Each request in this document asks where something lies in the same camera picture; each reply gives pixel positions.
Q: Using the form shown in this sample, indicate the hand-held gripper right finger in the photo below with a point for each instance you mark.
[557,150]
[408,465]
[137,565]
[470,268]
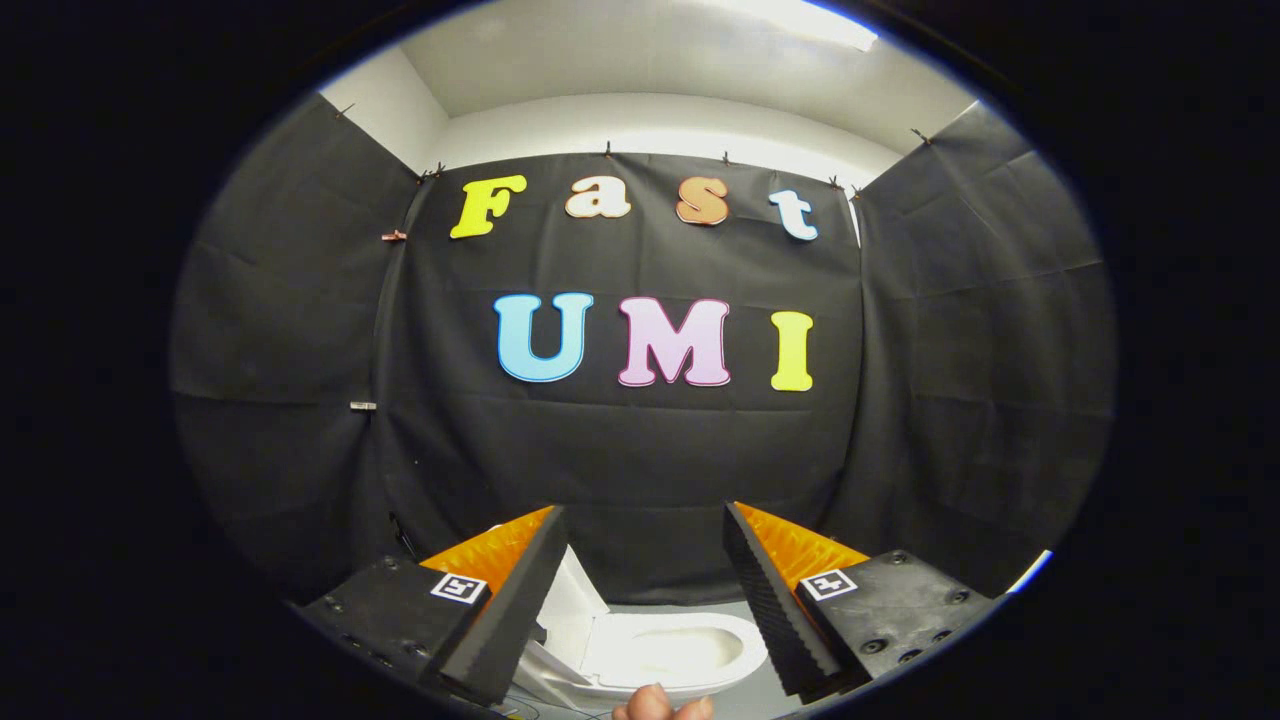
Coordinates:
[775,610]

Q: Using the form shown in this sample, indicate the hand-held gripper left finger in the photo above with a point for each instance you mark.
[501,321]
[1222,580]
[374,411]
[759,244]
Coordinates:
[520,600]

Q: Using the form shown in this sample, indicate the white toilet lid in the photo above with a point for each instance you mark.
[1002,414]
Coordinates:
[570,610]

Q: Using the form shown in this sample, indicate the white toilet seat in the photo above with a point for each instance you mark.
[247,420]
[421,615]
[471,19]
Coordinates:
[745,645]

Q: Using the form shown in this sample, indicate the white toilet with tank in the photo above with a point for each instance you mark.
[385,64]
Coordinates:
[545,672]

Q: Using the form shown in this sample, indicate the black backdrop cloth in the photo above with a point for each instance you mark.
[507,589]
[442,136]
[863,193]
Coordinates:
[660,460]

